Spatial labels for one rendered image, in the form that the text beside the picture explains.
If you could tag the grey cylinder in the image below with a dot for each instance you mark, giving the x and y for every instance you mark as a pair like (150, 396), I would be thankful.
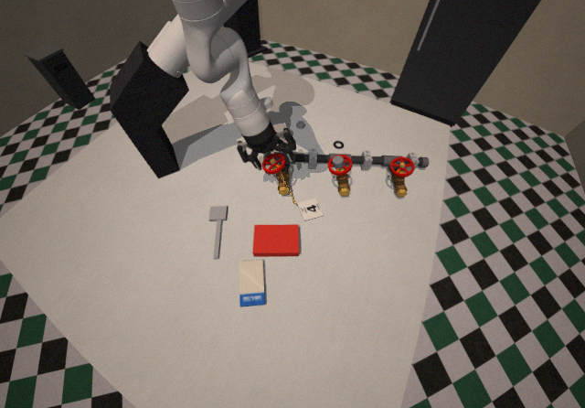
(338, 161)

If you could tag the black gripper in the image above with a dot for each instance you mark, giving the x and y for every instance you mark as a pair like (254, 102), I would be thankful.
(264, 142)

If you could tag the red rectangular block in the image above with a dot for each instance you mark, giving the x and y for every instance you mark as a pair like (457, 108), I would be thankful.
(276, 240)

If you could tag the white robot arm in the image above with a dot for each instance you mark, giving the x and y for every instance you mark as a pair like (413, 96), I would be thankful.
(212, 52)

